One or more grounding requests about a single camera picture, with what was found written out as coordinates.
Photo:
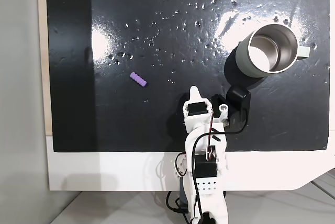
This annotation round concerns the purple pen grip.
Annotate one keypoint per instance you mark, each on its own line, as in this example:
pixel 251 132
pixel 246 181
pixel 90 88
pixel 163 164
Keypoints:
pixel 138 79

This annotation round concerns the black table mat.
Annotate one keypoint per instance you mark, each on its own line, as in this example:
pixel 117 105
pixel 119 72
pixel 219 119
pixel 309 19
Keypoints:
pixel 157 116

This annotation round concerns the pale green steel mug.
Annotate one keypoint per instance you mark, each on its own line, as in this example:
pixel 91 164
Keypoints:
pixel 242 57

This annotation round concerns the black camera box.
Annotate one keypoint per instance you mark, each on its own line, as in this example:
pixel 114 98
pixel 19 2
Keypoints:
pixel 238 96

